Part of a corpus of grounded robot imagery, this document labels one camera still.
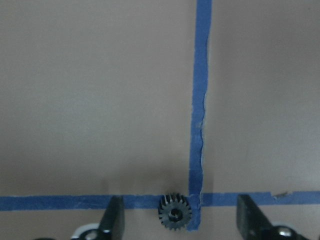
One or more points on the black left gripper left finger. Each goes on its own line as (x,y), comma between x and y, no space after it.
(112,224)

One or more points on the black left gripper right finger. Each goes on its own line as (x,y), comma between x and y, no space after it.
(251,222)

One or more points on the small black bearing gear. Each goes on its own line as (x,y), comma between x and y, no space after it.
(174,211)

